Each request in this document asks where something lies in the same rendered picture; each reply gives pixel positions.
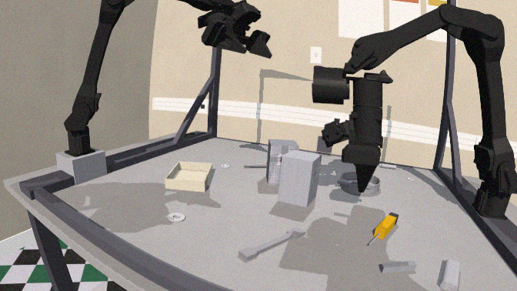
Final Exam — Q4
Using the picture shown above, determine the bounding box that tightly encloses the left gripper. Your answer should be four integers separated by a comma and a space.
342, 105, 383, 192

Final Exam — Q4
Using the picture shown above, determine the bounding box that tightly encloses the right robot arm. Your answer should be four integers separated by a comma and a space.
64, 0, 261, 157

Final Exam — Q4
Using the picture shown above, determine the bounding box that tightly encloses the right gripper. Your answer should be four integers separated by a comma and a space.
202, 16, 272, 59

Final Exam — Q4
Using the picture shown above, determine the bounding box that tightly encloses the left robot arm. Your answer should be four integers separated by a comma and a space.
312, 3, 517, 220

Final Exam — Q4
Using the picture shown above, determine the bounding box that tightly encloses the beige open-top tray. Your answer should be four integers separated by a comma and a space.
165, 161, 212, 192

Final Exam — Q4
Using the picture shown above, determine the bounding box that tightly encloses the grey flat bar with wider ends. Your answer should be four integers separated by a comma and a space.
238, 227, 305, 261

